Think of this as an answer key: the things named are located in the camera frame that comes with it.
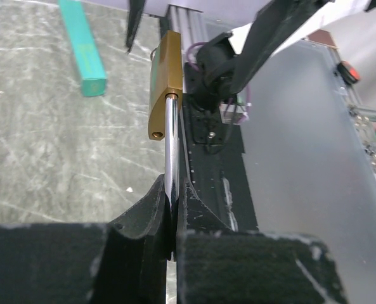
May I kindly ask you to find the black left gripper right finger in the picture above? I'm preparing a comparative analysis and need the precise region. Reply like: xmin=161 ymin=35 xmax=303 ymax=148
xmin=174 ymin=179 xmax=239 ymax=304

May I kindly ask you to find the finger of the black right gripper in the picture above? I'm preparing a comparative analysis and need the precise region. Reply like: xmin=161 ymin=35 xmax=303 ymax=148
xmin=125 ymin=0 xmax=146 ymax=53
xmin=230 ymin=0 xmax=326 ymax=94

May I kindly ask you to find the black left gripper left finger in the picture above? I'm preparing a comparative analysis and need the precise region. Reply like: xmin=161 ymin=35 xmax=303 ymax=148
xmin=107 ymin=174 xmax=171 ymax=303

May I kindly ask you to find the large brass padlock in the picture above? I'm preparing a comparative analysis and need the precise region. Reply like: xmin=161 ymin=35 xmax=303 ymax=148
xmin=148 ymin=30 xmax=183 ymax=211

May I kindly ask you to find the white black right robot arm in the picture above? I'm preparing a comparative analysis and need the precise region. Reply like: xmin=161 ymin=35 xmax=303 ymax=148
xmin=187 ymin=1 xmax=376 ymax=111

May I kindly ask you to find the teal rectangular box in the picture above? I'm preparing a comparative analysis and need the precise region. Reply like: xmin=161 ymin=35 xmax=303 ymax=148
xmin=58 ymin=0 xmax=107 ymax=97

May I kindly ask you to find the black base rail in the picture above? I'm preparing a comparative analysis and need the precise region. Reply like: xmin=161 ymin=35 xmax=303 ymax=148
xmin=180 ymin=63 xmax=258 ymax=231

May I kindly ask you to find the aluminium table frame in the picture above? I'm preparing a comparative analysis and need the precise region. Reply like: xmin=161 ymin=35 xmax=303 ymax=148
xmin=166 ymin=4 xmax=209 ymax=63

